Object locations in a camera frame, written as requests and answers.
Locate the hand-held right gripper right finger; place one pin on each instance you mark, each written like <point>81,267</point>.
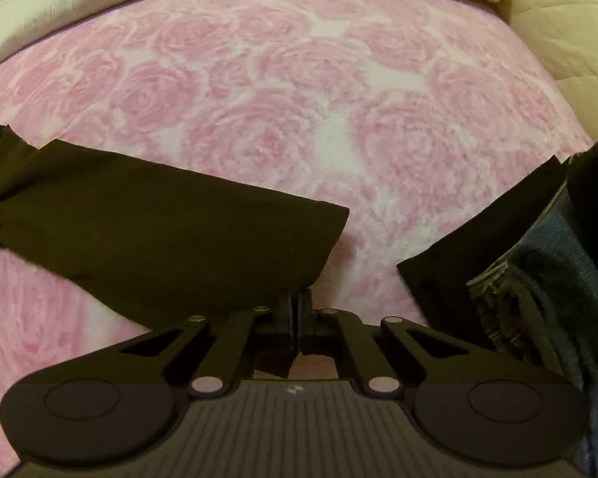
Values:
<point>306,323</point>

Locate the person's black top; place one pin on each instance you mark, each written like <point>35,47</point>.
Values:
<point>478,249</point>

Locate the pink floral blanket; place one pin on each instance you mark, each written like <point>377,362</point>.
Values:
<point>304,99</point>

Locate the person's jeans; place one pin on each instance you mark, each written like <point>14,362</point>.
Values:
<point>543,284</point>

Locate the black garment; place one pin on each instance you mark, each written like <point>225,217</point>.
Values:
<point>154,229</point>

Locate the beige quilted cushion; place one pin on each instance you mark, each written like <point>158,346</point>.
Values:
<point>568,25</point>

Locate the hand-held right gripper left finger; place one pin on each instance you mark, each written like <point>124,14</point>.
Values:
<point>285,323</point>

